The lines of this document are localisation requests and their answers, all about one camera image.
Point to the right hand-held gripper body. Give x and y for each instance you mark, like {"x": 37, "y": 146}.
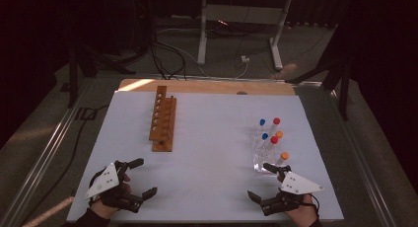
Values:
{"x": 300, "y": 185}

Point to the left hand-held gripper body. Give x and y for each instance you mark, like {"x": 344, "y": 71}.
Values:
{"x": 105, "y": 181}

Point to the clear plastic test tube rack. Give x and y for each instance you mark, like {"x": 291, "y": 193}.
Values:
{"x": 263, "y": 161}

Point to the orange capped test tube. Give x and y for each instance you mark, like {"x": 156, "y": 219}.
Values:
{"x": 279, "y": 134}
{"x": 284, "y": 155}

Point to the blue capped test tube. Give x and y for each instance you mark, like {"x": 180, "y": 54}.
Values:
{"x": 264, "y": 136}
{"x": 262, "y": 122}

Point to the wooden test tube rack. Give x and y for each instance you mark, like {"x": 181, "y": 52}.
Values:
{"x": 166, "y": 121}

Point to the person's right hand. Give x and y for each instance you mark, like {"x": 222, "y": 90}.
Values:
{"x": 304, "y": 213}

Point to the person's left hand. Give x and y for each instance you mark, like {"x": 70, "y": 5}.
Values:
{"x": 105, "y": 211}

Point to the white table mat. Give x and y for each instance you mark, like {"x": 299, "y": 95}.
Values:
{"x": 210, "y": 174}

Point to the black stand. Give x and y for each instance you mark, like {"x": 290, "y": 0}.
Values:
{"x": 343, "y": 85}
{"x": 74, "y": 75}

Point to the white plug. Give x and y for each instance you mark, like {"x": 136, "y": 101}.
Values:
{"x": 245, "y": 59}

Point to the white metal stand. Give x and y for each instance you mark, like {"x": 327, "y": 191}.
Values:
{"x": 241, "y": 14}

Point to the aluminium floor rail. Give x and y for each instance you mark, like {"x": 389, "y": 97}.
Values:
{"x": 42, "y": 161}
{"x": 364, "y": 158}

